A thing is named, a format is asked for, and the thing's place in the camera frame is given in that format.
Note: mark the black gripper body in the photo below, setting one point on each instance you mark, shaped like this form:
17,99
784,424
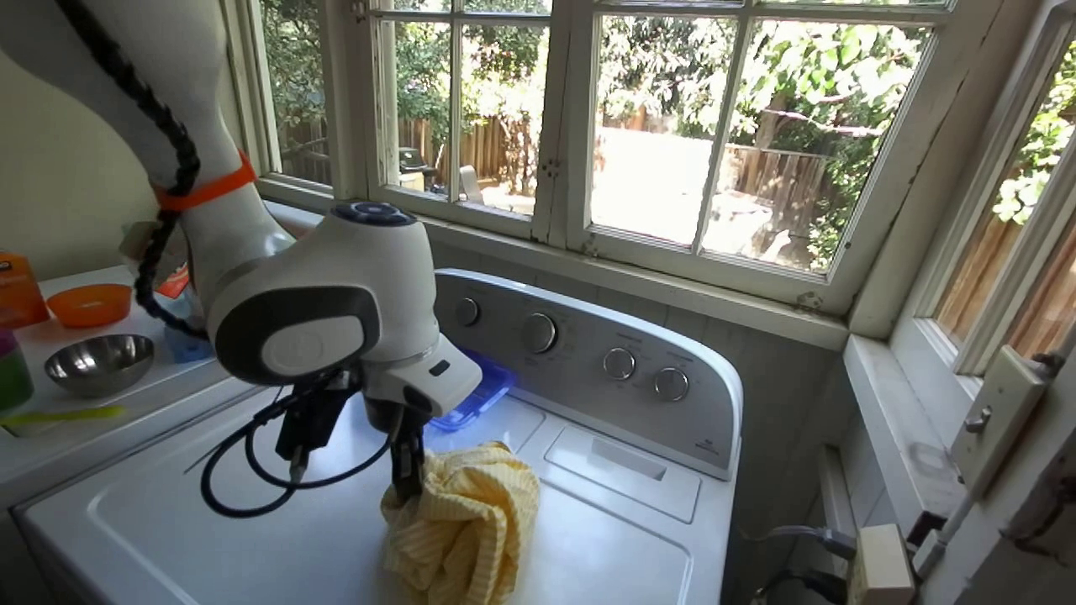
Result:
402,424

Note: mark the yellow waffle towel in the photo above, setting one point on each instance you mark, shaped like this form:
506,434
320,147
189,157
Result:
471,526

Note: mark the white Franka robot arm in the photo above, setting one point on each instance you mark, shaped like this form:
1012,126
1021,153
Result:
324,282

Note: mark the blue plastic container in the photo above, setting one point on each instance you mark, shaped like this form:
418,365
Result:
487,388

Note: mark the silver washer knob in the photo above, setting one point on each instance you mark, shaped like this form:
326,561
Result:
471,311
669,386
615,362
543,333

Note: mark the white washing machine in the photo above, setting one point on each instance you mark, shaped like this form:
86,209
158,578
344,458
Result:
615,515

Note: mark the clear bluish cup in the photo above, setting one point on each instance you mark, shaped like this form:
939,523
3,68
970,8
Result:
185,346

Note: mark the steel bowl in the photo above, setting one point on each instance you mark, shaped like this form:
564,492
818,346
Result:
100,365

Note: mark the orange plastic bowl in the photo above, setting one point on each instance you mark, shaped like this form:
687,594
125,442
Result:
88,304

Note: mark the green plastic utensil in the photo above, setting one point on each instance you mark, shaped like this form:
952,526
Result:
60,415

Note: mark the wide white framed window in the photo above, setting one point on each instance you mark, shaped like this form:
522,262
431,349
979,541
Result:
567,122

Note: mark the green plastic cup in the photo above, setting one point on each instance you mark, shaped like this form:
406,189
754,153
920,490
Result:
13,376

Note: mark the beige block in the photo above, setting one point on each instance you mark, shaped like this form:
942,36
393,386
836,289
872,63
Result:
882,566

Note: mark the narrow white framed window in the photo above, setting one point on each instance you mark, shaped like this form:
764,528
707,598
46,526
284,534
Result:
1010,224

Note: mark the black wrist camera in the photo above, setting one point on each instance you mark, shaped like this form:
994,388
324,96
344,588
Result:
305,424

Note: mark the white wall switch box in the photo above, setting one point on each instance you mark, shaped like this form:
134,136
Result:
1002,415

